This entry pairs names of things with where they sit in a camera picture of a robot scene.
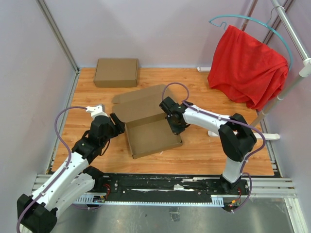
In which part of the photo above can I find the cardboard box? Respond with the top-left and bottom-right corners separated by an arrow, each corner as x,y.
112,84 -> 183,159
93,58 -> 139,88

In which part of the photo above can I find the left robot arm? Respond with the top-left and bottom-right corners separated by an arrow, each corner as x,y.
16,112 -> 125,233

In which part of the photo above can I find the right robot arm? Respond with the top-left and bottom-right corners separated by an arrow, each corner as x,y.
159,97 -> 257,194

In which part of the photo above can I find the folded cardboard box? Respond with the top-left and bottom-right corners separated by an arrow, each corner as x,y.
93,58 -> 139,88

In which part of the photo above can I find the white rack foot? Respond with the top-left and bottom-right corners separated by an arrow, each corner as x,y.
197,67 -> 211,72

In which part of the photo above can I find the red cloth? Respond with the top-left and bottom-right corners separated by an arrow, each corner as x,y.
207,25 -> 289,111

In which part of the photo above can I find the teal clothes hanger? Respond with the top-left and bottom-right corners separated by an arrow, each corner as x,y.
208,6 -> 294,72

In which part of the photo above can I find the white clothes rack stand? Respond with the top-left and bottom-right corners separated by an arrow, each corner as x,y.
207,0 -> 311,141

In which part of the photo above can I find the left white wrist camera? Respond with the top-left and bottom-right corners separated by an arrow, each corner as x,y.
86,104 -> 108,119

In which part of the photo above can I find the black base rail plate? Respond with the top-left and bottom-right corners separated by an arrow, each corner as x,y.
89,173 -> 249,203

